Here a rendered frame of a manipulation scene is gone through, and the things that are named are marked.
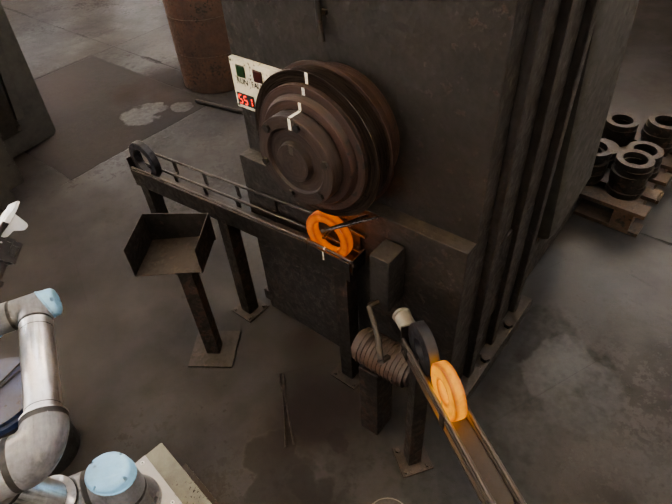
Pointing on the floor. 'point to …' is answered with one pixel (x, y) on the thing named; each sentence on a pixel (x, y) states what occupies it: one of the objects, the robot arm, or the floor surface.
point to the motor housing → (378, 377)
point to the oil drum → (201, 44)
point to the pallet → (629, 170)
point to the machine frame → (433, 154)
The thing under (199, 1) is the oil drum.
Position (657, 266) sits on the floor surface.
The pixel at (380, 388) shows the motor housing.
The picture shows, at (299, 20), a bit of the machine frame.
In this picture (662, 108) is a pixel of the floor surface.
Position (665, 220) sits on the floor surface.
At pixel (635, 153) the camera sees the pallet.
